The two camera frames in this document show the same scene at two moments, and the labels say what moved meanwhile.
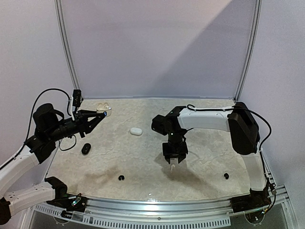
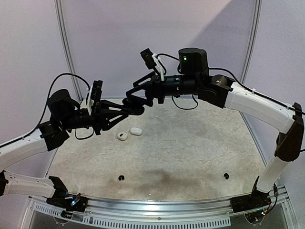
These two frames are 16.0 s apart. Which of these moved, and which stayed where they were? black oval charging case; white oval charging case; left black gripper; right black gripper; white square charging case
Moved: white square charging case; black oval charging case; right black gripper; left black gripper
Stayed: white oval charging case
